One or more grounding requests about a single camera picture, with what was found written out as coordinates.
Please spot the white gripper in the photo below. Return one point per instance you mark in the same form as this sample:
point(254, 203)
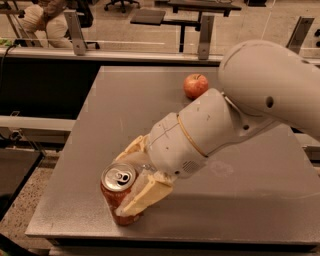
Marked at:
point(173, 146)

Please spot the red coke can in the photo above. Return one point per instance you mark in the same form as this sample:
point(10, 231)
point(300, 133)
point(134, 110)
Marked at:
point(116, 182)

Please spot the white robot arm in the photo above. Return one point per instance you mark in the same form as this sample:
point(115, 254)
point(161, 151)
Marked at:
point(262, 85)

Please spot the red apple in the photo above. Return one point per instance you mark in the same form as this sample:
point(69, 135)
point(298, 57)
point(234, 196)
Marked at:
point(195, 85)

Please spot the black desk in background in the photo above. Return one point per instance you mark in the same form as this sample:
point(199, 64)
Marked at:
point(185, 13)

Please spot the black office chair base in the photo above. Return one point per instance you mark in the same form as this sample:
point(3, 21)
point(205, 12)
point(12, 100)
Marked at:
point(122, 4)

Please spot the seated person in beige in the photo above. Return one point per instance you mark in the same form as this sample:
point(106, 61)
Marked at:
point(48, 16)

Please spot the metal railing bar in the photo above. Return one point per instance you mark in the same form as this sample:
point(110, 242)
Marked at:
point(109, 56)

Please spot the left metal bracket post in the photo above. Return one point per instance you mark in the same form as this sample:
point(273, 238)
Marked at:
point(74, 27)

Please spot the metal bracket post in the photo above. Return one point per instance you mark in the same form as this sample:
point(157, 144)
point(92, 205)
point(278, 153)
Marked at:
point(299, 33)
point(205, 36)
point(74, 27)

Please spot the middle metal bracket post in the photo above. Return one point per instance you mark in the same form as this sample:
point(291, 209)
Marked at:
point(205, 36)

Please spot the right metal bracket post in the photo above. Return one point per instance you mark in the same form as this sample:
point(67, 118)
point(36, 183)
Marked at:
point(299, 33)

